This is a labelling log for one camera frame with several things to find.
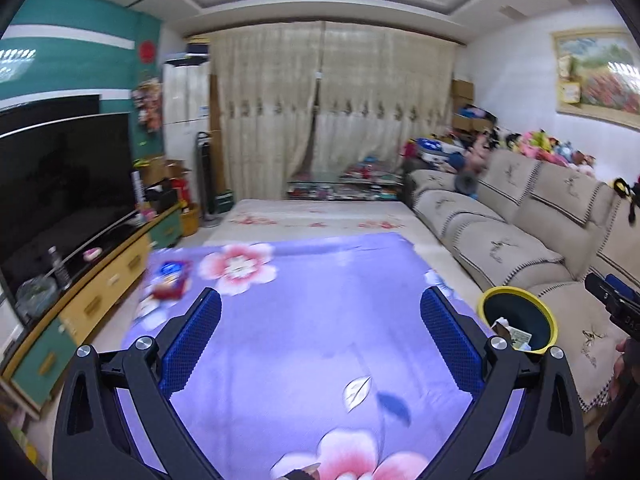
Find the black monitor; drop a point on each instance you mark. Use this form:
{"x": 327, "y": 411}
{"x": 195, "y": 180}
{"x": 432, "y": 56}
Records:
{"x": 50, "y": 105}

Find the glass bowl with plastic wrap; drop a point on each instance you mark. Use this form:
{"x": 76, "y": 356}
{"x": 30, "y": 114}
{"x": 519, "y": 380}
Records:
{"x": 35, "y": 297}

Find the beige sofa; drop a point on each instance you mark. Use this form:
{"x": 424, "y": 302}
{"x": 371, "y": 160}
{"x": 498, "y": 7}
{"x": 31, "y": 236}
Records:
{"x": 500, "y": 245}

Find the purple floral tablecloth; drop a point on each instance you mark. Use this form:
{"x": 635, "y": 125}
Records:
{"x": 310, "y": 310}

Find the yellow-rimmed trash bin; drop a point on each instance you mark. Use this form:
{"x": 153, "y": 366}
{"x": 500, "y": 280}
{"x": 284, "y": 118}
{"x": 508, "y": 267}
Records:
{"x": 525, "y": 310}

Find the black and yellow toy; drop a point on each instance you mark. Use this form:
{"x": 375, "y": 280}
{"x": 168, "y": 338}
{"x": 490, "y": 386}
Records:
{"x": 621, "y": 186}

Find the beige floral cloth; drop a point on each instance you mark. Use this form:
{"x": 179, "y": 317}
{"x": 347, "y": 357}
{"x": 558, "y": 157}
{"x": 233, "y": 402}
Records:
{"x": 310, "y": 212}

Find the yellow and teal TV cabinet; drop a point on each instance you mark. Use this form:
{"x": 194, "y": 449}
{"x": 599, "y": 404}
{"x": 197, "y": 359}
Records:
{"x": 100, "y": 290}

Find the open cardboard box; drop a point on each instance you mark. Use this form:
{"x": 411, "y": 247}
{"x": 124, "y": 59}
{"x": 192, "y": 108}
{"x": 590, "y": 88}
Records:
{"x": 160, "y": 167}

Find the blue and red box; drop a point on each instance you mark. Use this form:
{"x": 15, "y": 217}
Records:
{"x": 172, "y": 277}

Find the small pink dish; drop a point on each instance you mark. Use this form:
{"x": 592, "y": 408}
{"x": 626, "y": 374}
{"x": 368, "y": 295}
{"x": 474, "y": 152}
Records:
{"x": 92, "y": 254}

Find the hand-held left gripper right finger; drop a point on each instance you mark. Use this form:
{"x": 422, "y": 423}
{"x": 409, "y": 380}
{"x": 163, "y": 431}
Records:
{"x": 450, "y": 340}

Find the silver wall sticker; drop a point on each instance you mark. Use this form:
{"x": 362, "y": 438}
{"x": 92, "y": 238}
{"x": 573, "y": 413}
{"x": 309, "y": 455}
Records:
{"x": 17, "y": 62}

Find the white drawer unit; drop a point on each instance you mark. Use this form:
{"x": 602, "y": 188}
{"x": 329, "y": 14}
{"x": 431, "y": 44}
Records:
{"x": 7, "y": 325}

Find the blue star-patterned bag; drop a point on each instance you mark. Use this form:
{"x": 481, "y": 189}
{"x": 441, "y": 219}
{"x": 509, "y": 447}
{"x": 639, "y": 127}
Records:
{"x": 434, "y": 149}

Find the red round wall decoration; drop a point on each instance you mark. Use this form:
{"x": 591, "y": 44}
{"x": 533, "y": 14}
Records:
{"x": 147, "y": 51}

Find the clear water bottle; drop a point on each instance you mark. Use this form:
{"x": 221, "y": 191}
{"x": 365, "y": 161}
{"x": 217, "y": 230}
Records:
{"x": 59, "y": 267}

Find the person's dark patterned clothing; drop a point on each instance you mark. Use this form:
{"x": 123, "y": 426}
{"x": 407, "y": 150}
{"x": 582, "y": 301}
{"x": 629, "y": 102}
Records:
{"x": 622, "y": 410}

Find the glass coffee table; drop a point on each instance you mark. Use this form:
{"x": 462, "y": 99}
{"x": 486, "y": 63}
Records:
{"x": 345, "y": 185}

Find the pile of plush toys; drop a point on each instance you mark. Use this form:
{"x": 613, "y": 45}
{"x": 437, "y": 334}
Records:
{"x": 540, "y": 147}

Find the wooden bucket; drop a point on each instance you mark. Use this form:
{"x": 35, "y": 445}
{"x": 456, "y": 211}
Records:
{"x": 189, "y": 220}

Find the black tower fan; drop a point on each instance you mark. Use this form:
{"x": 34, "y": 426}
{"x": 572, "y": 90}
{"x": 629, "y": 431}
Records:
{"x": 206, "y": 175}

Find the white standing air conditioner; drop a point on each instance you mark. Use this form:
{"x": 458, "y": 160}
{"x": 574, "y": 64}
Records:
{"x": 185, "y": 95}

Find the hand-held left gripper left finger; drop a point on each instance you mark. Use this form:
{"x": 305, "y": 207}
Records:
{"x": 192, "y": 340}

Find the stacked cardboard boxes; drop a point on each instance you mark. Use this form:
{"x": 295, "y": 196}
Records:
{"x": 467, "y": 105}

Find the large black television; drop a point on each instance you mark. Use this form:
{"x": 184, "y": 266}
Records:
{"x": 60, "y": 185}

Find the hanging flower decoration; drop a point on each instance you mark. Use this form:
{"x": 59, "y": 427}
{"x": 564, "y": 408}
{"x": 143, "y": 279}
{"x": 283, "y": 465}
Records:
{"x": 148, "y": 105}

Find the beige patterned curtain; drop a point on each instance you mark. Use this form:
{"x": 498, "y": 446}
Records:
{"x": 265, "y": 110}
{"x": 390, "y": 100}

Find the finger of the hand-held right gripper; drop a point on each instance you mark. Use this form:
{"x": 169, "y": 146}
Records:
{"x": 602, "y": 290}

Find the framed wall picture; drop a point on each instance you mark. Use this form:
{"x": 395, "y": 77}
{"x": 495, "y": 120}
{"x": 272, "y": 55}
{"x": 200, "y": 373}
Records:
{"x": 600, "y": 75}

